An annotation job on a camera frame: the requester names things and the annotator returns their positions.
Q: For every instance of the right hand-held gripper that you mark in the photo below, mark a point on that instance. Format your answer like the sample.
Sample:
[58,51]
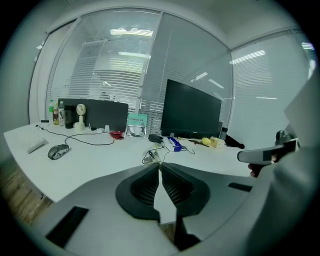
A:
[290,143]

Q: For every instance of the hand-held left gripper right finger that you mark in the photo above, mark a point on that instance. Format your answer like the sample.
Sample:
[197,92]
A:
[220,200]

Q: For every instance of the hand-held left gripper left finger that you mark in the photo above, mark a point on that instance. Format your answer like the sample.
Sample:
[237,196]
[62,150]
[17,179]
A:
[100,212]

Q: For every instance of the person's right hand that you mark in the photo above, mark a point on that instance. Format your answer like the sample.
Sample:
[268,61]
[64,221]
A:
[255,171]

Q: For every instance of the black folded umbrella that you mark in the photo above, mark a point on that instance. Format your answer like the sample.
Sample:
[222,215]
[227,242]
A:
[233,142]

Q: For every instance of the gray metal bottle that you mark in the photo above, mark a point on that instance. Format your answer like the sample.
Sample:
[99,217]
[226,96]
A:
[223,135]

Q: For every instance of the beige toy figure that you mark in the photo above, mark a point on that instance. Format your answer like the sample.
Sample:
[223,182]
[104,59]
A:
[217,143]

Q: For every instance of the yellow ball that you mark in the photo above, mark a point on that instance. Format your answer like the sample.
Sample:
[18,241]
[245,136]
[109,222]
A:
[206,141]

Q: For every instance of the black pen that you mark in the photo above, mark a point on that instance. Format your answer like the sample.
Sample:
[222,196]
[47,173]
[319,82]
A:
[202,145]

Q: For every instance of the blue white packet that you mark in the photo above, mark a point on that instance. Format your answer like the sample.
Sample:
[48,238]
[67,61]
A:
[175,144]

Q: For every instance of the gray black computer mouse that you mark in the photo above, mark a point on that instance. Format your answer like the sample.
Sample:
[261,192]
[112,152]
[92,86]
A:
[58,151]

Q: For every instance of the black computer monitor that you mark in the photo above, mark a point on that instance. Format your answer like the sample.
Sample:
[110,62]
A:
[190,110]

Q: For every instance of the red tape dispenser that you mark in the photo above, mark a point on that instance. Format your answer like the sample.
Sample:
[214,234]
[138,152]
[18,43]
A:
[117,135]

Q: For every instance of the small white charger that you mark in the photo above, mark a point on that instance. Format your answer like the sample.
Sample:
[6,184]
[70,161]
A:
[107,129]

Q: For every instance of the small black round object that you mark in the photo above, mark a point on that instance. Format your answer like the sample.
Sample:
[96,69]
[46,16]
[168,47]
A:
[93,128]

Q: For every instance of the black power adapter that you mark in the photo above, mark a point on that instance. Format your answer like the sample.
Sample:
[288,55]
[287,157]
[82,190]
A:
[155,138]

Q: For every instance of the white keyboard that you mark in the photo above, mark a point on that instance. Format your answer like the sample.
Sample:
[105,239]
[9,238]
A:
[37,145]

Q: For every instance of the teal accessory package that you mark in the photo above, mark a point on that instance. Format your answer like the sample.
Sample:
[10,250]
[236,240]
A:
[136,123]

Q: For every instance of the small white desk fan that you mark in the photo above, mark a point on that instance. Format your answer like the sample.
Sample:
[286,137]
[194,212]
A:
[80,117]

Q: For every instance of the black tumbler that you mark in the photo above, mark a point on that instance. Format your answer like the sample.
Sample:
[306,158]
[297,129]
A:
[69,117]

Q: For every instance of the white label tea bottle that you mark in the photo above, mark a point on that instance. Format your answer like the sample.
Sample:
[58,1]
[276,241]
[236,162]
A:
[61,115]

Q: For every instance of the black usb stick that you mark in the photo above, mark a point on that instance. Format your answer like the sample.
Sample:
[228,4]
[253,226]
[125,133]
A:
[45,121]

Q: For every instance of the green cap plastic bottle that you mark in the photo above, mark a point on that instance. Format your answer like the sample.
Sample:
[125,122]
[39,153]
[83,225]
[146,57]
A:
[51,105]

